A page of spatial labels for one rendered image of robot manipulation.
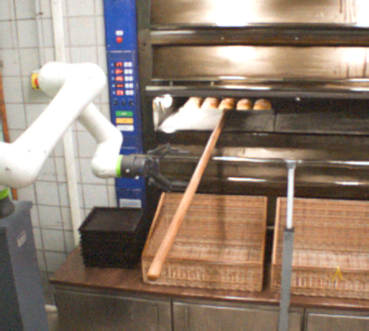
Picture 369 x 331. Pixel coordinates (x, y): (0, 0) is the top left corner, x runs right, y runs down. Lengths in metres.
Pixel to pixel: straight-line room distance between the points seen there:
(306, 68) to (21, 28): 1.50
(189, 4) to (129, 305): 1.47
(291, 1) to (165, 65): 0.69
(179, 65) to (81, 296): 1.23
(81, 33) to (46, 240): 1.26
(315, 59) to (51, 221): 1.74
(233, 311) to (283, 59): 1.20
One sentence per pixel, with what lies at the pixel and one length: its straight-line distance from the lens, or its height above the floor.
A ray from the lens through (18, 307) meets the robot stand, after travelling 1.78.
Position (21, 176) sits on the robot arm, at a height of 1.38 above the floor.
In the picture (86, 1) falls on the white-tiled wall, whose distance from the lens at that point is 2.62.
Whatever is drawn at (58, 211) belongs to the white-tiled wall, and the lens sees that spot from 2.98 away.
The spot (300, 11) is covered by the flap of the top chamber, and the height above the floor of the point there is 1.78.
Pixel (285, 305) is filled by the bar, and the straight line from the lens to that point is 2.22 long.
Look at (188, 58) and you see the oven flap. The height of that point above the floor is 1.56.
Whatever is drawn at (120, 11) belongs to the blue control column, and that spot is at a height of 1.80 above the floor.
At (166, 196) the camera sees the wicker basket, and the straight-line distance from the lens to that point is 2.67.
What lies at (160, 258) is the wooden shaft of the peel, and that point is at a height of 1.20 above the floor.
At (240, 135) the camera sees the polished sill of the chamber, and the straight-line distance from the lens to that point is 2.53.
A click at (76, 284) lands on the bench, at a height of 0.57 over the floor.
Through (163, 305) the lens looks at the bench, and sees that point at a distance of 2.38.
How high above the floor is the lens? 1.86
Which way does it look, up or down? 17 degrees down
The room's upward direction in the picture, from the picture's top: 2 degrees counter-clockwise
